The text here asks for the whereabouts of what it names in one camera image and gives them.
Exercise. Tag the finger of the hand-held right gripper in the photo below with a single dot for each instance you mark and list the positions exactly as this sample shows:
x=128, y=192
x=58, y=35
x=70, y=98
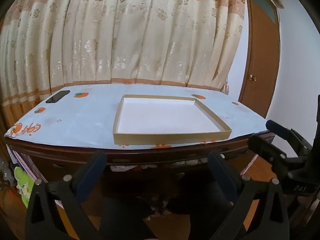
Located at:
x=265, y=148
x=280, y=130

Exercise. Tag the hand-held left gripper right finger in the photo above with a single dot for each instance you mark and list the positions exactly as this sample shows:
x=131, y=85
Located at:
x=221, y=175

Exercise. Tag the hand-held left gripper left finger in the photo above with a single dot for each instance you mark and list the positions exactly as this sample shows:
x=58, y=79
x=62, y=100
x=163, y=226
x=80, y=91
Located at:
x=91, y=175

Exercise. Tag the socks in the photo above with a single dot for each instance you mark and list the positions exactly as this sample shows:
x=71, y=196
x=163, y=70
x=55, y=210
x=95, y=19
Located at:
x=135, y=168

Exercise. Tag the shallow cardboard box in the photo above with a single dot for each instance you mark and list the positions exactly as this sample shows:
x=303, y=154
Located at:
x=165, y=117

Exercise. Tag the persimmon print tablecloth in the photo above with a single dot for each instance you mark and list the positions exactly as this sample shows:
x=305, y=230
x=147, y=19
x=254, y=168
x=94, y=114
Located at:
x=82, y=120

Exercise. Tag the brass door knob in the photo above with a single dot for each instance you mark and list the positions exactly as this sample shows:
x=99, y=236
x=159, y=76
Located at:
x=253, y=78

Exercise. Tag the pink striped cloth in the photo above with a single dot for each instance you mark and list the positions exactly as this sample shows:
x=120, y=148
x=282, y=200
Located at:
x=30, y=165

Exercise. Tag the green cartoon bag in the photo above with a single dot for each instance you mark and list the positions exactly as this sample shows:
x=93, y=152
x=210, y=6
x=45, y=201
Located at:
x=23, y=185

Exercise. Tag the curtain tassel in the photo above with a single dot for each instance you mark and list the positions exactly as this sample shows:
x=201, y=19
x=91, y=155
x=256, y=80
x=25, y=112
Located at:
x=226, y=87

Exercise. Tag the brown wooden door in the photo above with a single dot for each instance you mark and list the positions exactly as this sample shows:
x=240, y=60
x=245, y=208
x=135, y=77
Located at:
x=260, y=55

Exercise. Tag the black smartphone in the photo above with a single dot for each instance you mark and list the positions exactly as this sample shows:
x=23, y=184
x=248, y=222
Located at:
x=57, y=96

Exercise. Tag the cream floral curtain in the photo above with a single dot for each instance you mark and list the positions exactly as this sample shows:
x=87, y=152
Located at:
x=125, y=30

